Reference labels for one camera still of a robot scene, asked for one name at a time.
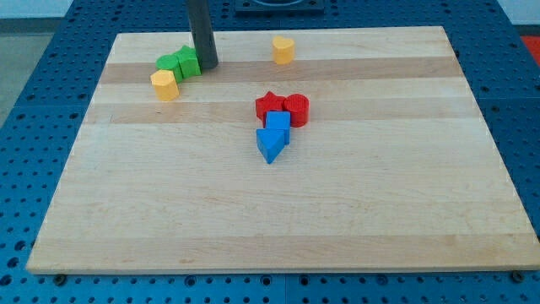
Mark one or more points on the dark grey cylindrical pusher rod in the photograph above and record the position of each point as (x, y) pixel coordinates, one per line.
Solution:
(202, 33)

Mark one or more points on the yellow heart block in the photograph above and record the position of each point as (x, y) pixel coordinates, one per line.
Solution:
(283, 50)

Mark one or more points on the green star block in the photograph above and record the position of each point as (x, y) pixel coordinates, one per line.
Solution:
(188, 61)

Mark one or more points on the light wooden board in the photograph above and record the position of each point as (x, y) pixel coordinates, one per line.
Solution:
(395, 171)

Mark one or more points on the red circle block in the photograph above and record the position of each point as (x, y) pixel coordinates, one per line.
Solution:
(298, 106)

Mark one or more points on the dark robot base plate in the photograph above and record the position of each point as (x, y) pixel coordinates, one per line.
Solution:
(262, 7)

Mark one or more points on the blue square block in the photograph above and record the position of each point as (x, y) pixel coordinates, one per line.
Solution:
(279, 120)

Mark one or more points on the yellow hexagon block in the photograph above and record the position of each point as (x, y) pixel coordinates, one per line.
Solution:
(165, 85)

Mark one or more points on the blue triangle block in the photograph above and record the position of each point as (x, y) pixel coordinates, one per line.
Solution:
(270, 143)

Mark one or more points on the green circle block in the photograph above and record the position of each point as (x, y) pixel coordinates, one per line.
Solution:
(170, 62)

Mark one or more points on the red star block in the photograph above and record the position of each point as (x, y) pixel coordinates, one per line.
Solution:
(269, 102)

